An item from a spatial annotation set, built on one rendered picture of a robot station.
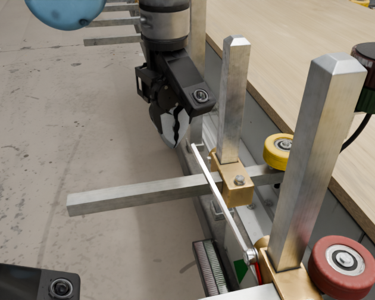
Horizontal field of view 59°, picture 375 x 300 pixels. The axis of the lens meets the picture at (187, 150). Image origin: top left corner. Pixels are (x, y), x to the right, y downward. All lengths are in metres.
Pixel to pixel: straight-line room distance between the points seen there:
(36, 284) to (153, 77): 0.35
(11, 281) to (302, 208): 0.31
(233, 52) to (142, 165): 1.54
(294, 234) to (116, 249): 1.25
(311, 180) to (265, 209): 0.55
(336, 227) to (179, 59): 0.46
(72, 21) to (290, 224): 0.33
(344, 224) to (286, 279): 0.27
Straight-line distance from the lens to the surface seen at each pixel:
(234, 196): 0.62
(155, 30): 0.51
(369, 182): 0.63
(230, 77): 0.56
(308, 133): 0.35
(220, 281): 0.67
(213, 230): 0.74
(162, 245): 1.60
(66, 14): 0.36
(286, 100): 0.82
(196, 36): 0.80
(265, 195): 0.95
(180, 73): 0.52
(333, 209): 0.75
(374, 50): 0.36
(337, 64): 0.32
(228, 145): 0.63
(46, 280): 0.38
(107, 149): 2.19
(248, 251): 0.52
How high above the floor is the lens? 1.28
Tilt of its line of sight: 37 degrees down
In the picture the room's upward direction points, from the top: straight up
